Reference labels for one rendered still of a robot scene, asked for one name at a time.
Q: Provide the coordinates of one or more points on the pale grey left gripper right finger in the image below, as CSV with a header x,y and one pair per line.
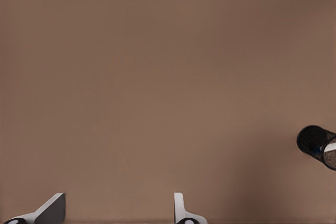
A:
x,y
179,208

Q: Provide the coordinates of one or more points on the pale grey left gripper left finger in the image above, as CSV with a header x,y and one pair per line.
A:
x,y
50,211

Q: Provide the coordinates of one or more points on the black mesh pen holder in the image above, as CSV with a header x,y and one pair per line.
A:
x,y
312,140

